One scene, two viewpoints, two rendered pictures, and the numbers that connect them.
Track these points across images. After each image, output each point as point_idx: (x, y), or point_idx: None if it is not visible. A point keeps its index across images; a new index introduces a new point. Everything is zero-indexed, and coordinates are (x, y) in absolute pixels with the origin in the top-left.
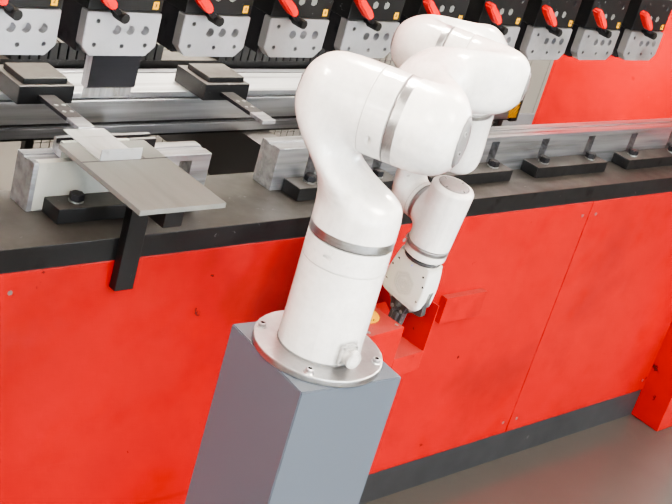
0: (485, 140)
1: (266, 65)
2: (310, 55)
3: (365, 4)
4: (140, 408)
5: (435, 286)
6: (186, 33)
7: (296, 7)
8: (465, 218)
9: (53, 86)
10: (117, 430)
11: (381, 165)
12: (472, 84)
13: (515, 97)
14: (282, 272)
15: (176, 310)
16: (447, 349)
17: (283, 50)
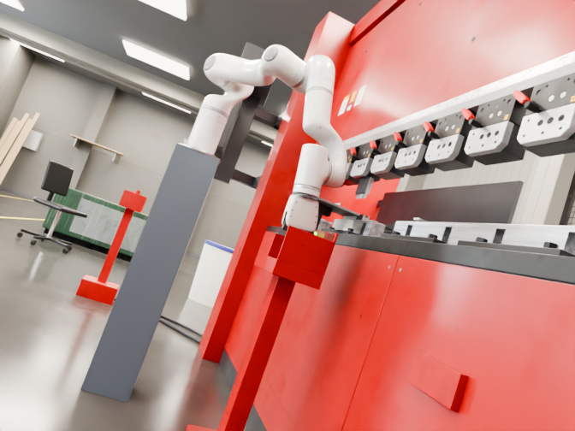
0: (307, 106)
1: None
2: (411, 163)
3: (424, 124)
4: (293, 325)
5: (288, 206)
6: (373, 162)
7: (398, 136)
8: (449, 264)
9: (392, 225)
10: (286, 333)
11: (448, 240)
12: (257, 62)
13: (262, 57)
14: (344, 268)
15: None
16: None
17: (400, 163)
